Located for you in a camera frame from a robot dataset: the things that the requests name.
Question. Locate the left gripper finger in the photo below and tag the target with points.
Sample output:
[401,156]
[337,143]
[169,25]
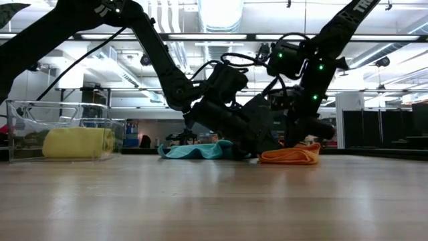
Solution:
[257,144]

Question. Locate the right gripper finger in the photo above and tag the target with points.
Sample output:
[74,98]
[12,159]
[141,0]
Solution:
[296,137]

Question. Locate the orange microfiber towel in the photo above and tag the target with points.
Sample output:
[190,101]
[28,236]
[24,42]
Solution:
[291,155]

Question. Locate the blue microfiber towel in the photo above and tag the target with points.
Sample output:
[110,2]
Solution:
[200,151]

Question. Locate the yellow microfiber towel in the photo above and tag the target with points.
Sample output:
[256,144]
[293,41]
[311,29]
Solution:
[77,143]

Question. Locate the clear plastic basket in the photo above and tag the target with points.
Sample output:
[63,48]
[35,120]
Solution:
[33,114]

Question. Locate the black background robot arm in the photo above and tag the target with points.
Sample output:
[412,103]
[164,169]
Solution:
[184,137]

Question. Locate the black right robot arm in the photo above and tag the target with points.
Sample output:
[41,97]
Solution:
[337,26]

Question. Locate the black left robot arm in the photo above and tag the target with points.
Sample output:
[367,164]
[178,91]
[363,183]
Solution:
[160,63]

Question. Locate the white pillar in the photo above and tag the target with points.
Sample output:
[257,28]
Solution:
[349,100]

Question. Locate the black ceiling lamp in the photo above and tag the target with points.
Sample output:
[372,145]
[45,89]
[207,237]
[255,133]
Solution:
[263,51]
[35,69]
[145,60]
[382,61]

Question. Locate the black partition panels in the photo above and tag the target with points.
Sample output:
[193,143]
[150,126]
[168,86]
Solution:
[371,127]

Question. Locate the black background chair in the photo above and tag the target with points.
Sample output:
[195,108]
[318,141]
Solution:
[145,142]

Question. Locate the blue background storage bins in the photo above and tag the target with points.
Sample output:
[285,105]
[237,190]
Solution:
[132,134]

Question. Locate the green artificial plant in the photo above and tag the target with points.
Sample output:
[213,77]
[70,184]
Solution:
[8,13]

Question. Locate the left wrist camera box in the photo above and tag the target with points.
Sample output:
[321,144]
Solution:
[259,108]

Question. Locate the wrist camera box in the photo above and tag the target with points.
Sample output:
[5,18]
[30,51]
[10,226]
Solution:
[281,99]
[259,108]

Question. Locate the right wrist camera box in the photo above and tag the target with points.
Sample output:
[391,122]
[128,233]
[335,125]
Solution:
[281,99]

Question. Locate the white ceiling duct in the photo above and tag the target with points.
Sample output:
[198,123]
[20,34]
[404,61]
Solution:
[219,16]

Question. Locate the white wall cabinet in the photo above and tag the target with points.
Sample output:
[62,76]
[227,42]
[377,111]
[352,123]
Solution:
[72,80]

